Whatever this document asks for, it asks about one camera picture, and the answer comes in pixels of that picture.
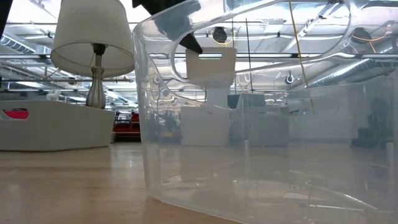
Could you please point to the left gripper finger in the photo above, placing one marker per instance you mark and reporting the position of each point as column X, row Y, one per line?
column 168, row 9

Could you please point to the white plastic basket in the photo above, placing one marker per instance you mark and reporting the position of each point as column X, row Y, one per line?
column 211, row 71

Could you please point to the gray plastic basket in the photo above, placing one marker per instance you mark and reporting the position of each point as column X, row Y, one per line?
column 62, row 130

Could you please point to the clear plastic basket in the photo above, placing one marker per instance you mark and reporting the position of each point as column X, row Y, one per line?
column 217, row 174

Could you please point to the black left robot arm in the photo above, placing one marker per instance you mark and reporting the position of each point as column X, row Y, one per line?
column 3, row 12

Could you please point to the red shelf unit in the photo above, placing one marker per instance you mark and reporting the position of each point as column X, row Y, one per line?
column 129, row 129

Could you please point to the black ceiling dome device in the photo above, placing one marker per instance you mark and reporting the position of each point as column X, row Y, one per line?
column 361, row 35
column 219, row 35

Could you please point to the white shade table lamp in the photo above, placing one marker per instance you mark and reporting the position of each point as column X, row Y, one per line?
column 93, row 37

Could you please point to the small white figure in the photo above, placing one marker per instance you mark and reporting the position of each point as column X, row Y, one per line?
column 53, row 96

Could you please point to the silver ventilation duct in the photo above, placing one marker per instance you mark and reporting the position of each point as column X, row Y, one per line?
column 15, row 43
column 357, row 67

